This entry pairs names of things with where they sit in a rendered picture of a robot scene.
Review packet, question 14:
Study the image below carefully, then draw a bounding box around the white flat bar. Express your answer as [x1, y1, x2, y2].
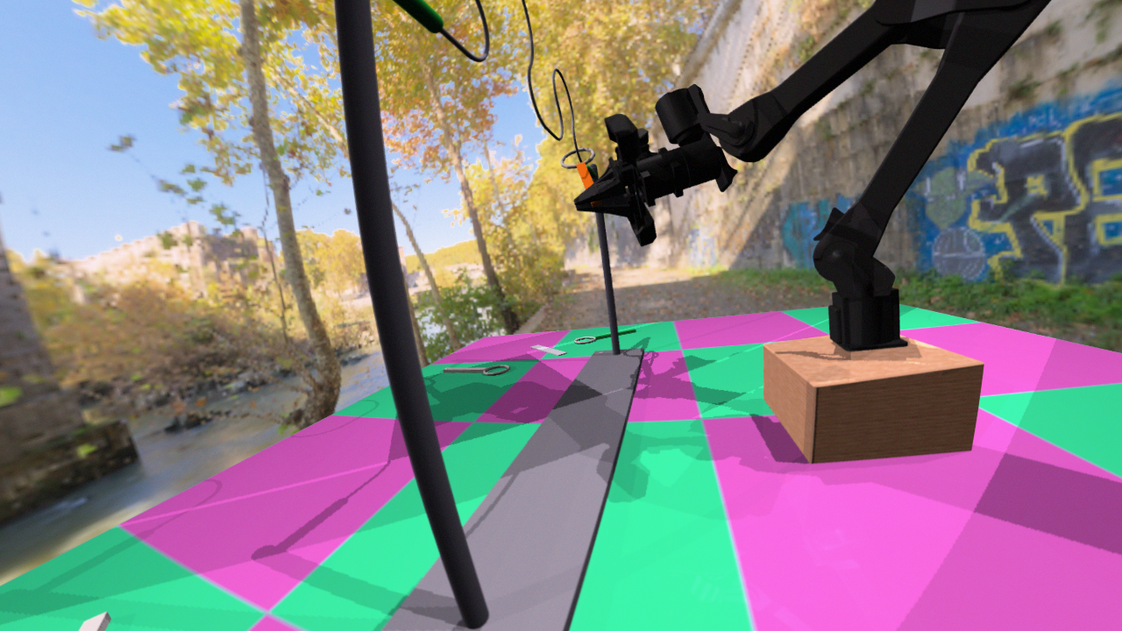
[530, 345, 567, 356]

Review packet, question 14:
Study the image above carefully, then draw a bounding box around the grey loop with orange handle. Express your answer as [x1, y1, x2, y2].
[560, 147, 603, 207]

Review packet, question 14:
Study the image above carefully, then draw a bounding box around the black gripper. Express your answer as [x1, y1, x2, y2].
[574, 115, 690, 247]

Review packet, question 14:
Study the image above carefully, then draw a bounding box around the white ring with green handle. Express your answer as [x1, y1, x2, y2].
[574, 329, 636, 344]

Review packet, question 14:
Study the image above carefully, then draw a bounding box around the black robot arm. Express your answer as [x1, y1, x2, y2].
[656, 0, 1051, 351]

